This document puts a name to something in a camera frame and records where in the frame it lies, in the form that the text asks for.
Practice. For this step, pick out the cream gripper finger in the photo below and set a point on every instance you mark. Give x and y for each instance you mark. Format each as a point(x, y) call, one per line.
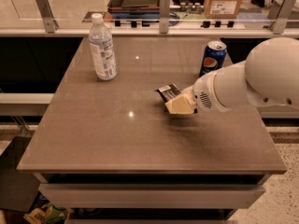
point(182, 105)

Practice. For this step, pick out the cardboard box with label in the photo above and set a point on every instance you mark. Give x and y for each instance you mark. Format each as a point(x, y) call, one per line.
point(221, 9)

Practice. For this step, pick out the blue pepsi can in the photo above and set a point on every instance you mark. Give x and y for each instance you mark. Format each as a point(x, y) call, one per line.
point(214, 55)

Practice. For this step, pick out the metal glass bracket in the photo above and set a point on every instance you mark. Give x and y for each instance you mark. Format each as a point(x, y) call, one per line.
point(279, 16)
point(50, 24)
point(164, 16)

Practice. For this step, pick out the black rxbar chocolate bar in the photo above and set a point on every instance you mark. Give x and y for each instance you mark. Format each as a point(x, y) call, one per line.
point(168, 92)

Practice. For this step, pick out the white table drawer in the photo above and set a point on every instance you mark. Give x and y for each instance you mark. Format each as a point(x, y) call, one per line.
point(152, 196)

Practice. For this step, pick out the green yellow snack bag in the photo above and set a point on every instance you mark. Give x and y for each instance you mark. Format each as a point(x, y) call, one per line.
point(47, 214)

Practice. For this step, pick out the left metal glass bracket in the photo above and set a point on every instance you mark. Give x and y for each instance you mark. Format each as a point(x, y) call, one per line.
point(50, 24)

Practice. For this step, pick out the right metal glass bracket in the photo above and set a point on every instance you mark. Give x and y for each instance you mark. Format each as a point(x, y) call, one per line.
point(279, 16)

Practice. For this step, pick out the middle metal glass bracket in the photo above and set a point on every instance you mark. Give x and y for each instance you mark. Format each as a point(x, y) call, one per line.
point(164, 16)

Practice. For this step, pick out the clear plastic water bottle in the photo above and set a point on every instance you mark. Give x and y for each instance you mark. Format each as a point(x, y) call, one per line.
point(102, 49)

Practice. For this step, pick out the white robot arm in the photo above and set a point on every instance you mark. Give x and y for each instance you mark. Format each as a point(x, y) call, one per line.
point(269, 76)

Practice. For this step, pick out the dark grey floor bin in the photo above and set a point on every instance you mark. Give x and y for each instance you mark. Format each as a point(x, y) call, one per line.
point(18, 190)

